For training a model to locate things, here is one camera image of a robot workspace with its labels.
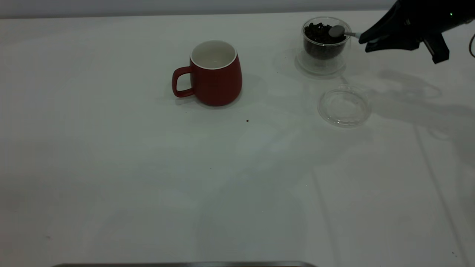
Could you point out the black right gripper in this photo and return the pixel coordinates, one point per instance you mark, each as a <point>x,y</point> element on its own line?
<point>434,18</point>

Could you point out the red ceramic mug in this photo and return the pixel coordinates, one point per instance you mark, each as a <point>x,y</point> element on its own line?
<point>217,83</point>

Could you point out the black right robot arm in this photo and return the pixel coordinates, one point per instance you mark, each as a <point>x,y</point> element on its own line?
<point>468,9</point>

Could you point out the dark coffee beans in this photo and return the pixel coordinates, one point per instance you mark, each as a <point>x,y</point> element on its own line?
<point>317,37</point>

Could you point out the clear glass saucer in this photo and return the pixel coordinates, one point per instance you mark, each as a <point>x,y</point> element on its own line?
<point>343,107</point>

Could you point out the clear double-wall glass cup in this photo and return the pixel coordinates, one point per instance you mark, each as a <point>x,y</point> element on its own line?
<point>323,65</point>

